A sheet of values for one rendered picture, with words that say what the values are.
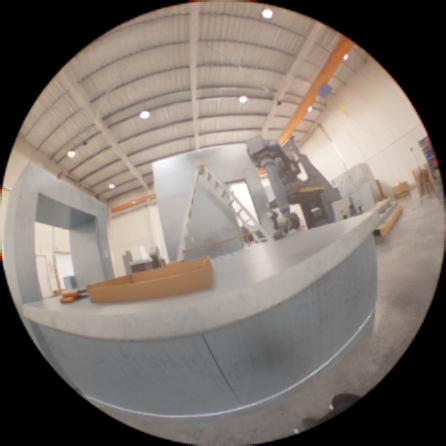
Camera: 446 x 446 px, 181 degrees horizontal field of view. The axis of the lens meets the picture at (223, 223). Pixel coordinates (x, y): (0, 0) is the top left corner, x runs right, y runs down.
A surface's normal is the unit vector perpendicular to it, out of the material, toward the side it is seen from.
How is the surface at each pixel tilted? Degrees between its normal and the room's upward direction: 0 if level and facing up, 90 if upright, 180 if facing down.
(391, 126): 90
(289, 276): 67
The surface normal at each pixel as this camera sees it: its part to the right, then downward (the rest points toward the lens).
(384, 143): -0.96, 0.26
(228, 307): 0.04, -0.55
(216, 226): 0.10, -0.18
